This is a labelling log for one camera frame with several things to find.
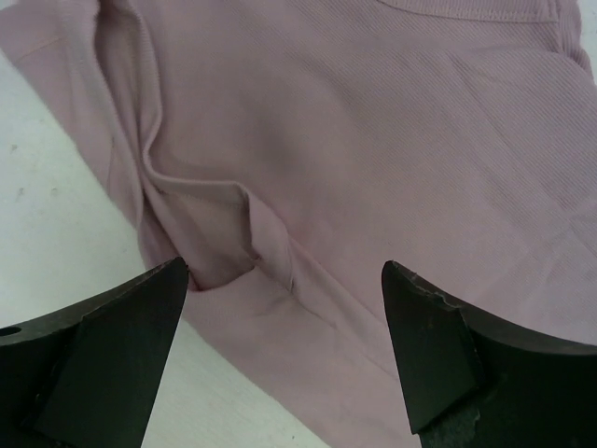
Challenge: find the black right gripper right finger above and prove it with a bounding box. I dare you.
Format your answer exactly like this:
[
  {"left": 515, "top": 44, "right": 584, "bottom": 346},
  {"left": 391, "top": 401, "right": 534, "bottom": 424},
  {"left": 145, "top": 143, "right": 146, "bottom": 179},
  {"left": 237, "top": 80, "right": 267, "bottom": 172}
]
[{"left": 382, "top": 261, "right": 596, "bottom": 448}]

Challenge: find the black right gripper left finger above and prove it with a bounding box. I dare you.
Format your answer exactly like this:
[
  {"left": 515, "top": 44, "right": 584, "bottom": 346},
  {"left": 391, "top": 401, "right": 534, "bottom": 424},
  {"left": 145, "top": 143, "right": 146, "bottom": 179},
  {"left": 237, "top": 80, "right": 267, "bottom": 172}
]
[{"left": 1, "top": 258, "right": 188, "bottom": 448}]

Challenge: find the mauve tank top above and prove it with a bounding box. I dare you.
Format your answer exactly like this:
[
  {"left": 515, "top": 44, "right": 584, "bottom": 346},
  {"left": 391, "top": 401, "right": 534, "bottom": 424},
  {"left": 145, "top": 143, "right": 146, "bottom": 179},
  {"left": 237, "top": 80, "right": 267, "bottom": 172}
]
[{"left": 1, "top": 1, "right": 596, "bottom": 447}]

